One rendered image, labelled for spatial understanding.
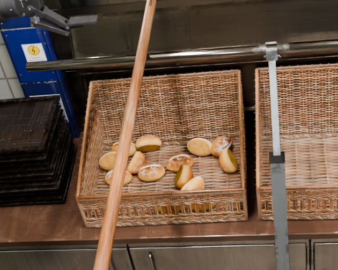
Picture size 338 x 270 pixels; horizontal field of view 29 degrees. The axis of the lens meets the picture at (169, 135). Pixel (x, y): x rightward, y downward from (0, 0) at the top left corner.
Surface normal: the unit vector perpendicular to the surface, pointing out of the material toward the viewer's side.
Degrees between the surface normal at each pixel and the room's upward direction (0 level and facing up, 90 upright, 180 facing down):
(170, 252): 91
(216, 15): 70
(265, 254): 91
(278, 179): 90
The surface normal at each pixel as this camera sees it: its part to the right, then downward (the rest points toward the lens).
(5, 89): -0.09, 0.67
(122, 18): -0.13, 0.37
